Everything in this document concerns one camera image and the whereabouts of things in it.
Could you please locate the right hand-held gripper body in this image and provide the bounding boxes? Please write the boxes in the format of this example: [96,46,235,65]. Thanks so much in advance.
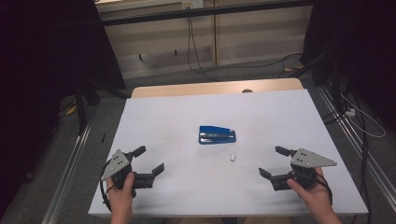
[270,147,338,191]

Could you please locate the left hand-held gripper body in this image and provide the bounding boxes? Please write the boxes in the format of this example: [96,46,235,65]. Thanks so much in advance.
[101,149,154,190]

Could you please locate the blue stapler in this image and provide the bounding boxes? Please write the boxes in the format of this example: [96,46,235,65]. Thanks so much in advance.
[198,125,237,146]

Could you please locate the person's left hand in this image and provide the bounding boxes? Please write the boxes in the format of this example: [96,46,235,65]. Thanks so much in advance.
[106,172,136,217]

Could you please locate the person's right hand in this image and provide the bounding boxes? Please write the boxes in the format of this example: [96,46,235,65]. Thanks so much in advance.
[286,167,338,217]

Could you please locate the white table cover sheet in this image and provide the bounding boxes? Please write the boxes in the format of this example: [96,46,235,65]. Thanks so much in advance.
[88,89,369,217]

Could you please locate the black metal stand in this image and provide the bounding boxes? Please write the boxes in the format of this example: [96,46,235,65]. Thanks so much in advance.
[74,82,102,136]

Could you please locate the wooden table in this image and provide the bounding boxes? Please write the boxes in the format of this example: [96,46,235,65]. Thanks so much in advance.
[130,77,304,99]

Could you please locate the black curtain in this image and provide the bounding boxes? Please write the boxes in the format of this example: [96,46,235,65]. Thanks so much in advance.
[301,0,396,132]
[0,0,127,218]

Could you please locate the black horizontal bar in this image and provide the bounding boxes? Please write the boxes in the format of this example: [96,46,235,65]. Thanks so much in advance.
[98,0,314,28]

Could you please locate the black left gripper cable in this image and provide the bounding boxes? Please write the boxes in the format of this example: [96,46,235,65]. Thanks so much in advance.
[99,158,117,213]

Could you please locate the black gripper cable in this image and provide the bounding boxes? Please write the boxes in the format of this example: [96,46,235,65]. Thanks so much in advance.
[99,158,117,213]
[315,172,334,206]

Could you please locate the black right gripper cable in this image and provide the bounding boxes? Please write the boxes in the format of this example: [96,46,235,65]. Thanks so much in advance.
[315,172,334,206]

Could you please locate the aluminium floor rail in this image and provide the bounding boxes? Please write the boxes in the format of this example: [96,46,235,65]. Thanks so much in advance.
[316,85,396,204]
[40,122,92,224]

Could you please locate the white cable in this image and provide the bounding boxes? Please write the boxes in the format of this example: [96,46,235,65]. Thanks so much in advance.
[339,92,387,139]

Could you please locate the black floor cable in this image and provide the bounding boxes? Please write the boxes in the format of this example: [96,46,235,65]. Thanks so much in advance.
[214,51,304,79]

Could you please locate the black hanging cable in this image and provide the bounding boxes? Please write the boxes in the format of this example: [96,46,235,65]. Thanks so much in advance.
[186,7,219,82]

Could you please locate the white wall socket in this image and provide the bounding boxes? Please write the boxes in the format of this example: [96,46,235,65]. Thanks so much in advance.
[181,0,205,9]

